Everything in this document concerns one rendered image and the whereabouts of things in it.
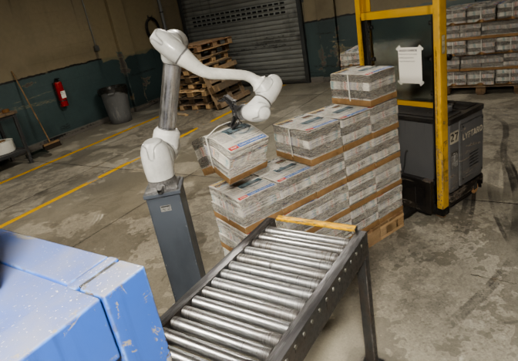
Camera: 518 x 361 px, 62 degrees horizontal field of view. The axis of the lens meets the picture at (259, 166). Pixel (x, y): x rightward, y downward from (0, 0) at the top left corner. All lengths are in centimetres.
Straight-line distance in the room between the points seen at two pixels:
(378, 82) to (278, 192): 109
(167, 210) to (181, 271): 40
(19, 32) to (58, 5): 101
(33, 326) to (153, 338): 17
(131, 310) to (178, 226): 186
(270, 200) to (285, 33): 774
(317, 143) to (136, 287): 227
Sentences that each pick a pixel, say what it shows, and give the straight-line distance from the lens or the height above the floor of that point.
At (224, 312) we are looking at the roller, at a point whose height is 79.
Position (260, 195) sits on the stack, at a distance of 257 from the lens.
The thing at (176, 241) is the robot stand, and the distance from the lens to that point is 253.
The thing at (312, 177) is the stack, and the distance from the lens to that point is 283.
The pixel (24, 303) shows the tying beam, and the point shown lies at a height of 155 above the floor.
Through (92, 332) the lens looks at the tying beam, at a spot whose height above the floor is 151.
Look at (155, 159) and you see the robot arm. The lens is 236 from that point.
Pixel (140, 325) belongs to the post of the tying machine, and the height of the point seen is 147.
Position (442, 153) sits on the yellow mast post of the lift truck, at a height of 57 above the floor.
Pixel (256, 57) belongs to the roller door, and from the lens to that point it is 1061.
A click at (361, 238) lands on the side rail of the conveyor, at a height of 80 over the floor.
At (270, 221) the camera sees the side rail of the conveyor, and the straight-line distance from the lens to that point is 227.
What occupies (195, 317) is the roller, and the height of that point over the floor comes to 79.
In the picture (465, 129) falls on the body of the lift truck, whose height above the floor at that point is 64.
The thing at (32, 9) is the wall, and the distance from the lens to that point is 946.
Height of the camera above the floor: 186
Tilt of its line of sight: 20 degrees down
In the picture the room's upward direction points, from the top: 10 degrees counter-clockwise
